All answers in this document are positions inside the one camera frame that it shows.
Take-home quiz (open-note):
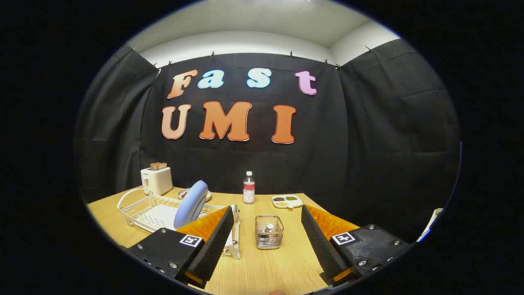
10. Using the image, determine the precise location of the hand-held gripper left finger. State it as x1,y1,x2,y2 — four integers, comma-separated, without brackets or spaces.
128,206,235,289

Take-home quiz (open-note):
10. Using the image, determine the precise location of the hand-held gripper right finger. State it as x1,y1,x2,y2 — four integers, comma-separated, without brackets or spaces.
301,204,412,287

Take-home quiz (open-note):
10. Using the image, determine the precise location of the blue plate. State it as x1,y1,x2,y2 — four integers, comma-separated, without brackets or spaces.
174,180,209,230

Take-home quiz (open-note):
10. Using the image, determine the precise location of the metal wire basket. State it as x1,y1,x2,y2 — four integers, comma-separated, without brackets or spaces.
255,215,285,250

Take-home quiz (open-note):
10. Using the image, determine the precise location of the white wire dish rack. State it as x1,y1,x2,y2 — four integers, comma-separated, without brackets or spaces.
117,188,241,260

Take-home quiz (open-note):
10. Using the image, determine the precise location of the white divided dish with beans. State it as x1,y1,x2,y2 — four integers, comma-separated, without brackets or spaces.
272,195,303,209

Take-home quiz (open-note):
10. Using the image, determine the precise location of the small beige plate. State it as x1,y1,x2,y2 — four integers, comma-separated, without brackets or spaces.
177,188,212,202

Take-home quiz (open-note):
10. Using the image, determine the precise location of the clear plastic bottle red label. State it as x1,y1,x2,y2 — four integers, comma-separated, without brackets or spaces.
243,171,255,204

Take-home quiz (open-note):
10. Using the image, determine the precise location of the white toaster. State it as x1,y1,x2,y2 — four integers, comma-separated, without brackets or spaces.
140,166,174,196

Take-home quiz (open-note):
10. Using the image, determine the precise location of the black backdrop cloth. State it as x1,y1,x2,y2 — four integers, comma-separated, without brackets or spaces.
74,39,461,246

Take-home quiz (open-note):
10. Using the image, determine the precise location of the white flat panel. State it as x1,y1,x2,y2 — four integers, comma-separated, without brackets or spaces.
417,208,445,243

